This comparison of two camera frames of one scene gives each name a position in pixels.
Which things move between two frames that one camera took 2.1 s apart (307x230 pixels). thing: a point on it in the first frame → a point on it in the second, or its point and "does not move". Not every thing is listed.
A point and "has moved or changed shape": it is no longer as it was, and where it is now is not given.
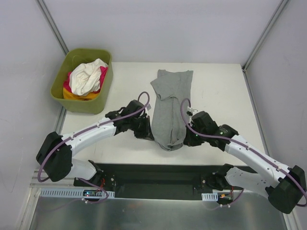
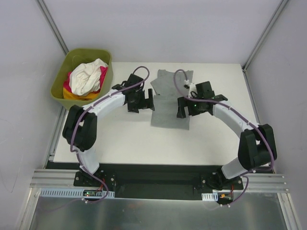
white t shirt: [85, 78] does not move
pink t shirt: [66, 83] does not move
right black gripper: [189, 138] → [186, 108]
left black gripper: [143, 127] → [142, 102]
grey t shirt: [173, 88] has moved or changed shape
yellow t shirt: [68, 95] does not move
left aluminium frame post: [53, 26] does not move
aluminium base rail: [67, 182] does not move
